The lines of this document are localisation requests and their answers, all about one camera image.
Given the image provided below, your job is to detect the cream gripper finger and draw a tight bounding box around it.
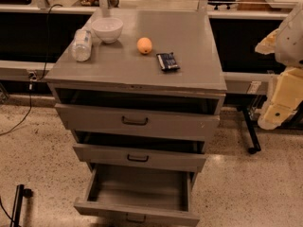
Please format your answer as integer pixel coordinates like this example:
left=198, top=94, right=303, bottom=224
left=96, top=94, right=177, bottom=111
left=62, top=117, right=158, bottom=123
left=255, top=28, right=279, bottom=55
left=258, top=67, right=303, bottom=130

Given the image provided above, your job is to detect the grey bottom drawer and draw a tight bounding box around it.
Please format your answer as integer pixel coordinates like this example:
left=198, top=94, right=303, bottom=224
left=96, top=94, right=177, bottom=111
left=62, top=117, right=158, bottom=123
left=74, top=165, right=199, bottom=227

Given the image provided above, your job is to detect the grey drawer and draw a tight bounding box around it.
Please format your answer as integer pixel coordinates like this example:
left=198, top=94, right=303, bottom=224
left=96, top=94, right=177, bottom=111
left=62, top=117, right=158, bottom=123
left=55, top=103, right=220, bottom=141
left=74, top=165, right=199, bottom=227
left=73, top=144, right=206, bottom=172

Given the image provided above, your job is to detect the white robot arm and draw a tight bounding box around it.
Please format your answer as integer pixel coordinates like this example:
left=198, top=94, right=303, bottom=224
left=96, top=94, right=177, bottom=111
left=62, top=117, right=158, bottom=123
left=255, top=3, right=303, bottom=130

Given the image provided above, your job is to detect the grey drawer cabinet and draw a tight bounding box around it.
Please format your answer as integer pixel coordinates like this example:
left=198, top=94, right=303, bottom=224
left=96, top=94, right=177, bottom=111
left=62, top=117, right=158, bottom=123
left=44, top=8, right=228, bottom=175

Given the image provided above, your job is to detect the grey top drawer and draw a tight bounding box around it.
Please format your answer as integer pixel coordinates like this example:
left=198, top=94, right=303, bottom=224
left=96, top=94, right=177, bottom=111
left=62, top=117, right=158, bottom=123
left=55, top=103, right=220, bottom=141

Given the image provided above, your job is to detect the grey middle drawer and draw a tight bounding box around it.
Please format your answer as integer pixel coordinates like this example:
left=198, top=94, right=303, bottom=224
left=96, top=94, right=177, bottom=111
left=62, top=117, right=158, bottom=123
left=73, top=144, right=206, bottom=172

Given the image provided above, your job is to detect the black table leg right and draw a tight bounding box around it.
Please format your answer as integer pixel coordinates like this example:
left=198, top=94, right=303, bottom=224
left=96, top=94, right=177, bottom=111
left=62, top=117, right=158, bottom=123
left=241, top=107, right=261, bottom=154

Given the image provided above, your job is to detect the dark blue snack packet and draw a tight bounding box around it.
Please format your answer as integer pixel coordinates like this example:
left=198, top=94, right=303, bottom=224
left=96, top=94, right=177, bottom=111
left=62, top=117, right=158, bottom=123
left=156, top=52, right=180, bottom=72

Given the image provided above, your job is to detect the orange fruit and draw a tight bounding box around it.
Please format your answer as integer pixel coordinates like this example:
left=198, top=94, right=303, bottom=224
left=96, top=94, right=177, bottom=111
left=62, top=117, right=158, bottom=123
left=136, top=37, right=152, bottom=55

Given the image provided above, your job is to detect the white bowl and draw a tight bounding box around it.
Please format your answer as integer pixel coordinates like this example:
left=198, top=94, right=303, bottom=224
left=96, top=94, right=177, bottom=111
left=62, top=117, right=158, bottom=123
left=91, top=17, right=123, bottom=44

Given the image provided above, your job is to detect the clear plastic bottle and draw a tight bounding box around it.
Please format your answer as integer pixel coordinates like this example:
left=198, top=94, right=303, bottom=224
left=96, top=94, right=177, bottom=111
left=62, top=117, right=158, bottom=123
left=71, top=29, right=92, bottom=61

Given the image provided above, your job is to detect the black stand leg left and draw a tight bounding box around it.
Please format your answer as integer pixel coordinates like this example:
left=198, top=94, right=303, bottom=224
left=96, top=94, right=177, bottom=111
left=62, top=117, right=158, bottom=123
left=0, top=184, right=33, bottom=227

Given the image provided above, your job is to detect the black power cable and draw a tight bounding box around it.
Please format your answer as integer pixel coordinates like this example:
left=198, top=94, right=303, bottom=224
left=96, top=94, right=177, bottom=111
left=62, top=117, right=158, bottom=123
left=0, top=3, right=64, bottom=137

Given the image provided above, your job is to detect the grey barrier rail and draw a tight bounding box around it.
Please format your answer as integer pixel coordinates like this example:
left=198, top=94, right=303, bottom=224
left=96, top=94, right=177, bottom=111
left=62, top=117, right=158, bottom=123
left=0, top=61, right=54, bottom=81

